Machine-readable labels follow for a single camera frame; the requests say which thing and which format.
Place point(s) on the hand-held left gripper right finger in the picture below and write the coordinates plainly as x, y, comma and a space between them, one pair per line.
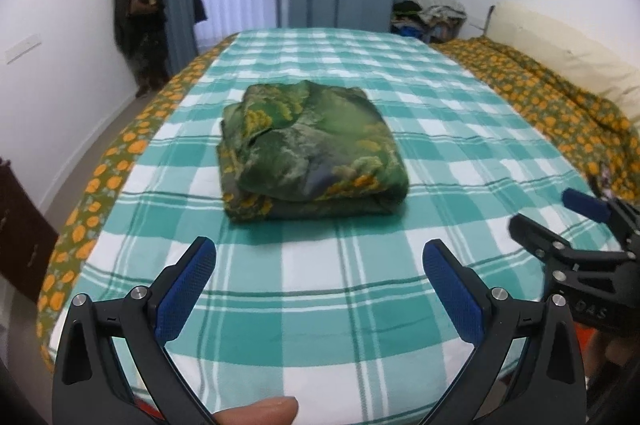
455, 295

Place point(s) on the white wall plate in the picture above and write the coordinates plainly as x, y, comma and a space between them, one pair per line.
22, 49

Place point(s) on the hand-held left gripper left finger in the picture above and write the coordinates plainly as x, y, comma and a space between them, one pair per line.
185, 290

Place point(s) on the teal plaid bedsheet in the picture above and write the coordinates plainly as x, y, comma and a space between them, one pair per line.
350, 280

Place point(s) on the pile of dark clothes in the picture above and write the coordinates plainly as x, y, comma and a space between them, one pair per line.
405, 8

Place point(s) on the green landscape print jacket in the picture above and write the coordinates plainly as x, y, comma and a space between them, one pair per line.
320, 145

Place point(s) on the dark wooden cabinet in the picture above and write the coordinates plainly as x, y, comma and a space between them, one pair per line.
25, 230

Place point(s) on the dark hanging coat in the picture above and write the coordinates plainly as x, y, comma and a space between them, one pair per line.
142, 50

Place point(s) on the black hanging garment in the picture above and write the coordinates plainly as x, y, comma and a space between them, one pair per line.
199, 7

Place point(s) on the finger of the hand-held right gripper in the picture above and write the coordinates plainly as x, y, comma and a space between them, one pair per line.
585, 203
542, 237

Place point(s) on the orange floral green quilt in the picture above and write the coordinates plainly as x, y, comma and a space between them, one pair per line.
550, 105

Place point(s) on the grey checked cloth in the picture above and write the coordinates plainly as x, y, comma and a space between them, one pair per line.
440, 7

